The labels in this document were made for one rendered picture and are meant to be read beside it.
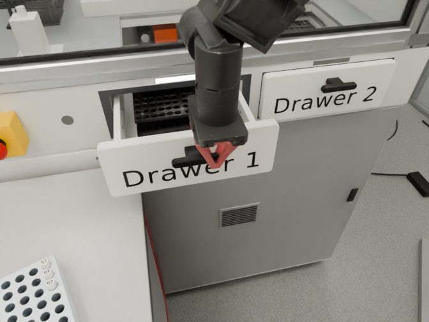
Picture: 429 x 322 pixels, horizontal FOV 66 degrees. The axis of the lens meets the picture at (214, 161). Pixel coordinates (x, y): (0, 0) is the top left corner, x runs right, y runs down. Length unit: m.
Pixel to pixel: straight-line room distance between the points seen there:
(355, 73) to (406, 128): 1.60
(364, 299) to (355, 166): 0.64
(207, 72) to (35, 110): 0.39
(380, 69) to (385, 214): 1.07
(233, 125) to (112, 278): 0.31
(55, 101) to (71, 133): 0.07
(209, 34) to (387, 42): 0.47
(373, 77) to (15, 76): 0.69
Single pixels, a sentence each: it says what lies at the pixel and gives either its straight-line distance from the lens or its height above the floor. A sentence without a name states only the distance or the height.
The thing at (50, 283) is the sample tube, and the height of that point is 0.81.
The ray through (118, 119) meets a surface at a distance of 0.63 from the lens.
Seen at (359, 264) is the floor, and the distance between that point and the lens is 1.55.
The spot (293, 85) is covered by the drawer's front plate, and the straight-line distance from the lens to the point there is 0.70.
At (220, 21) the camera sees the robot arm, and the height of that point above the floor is 1.12.
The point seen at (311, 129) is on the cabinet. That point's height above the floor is 0.76.
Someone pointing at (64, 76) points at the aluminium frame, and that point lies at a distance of 0.65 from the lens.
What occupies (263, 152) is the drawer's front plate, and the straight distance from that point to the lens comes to 0.58.
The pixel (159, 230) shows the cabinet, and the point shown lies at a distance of 0.97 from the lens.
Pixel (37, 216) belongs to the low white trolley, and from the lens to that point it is 0.70.
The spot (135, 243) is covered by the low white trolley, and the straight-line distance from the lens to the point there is 0.60.
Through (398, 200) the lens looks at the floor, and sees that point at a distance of 1.85.
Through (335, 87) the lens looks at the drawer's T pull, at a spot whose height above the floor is 0.91.
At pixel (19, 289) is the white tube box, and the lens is 0.58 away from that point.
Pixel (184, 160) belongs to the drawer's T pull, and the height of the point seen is 0.91.
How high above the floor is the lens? 1.26
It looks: 44 degrees down
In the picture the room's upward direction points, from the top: straight up
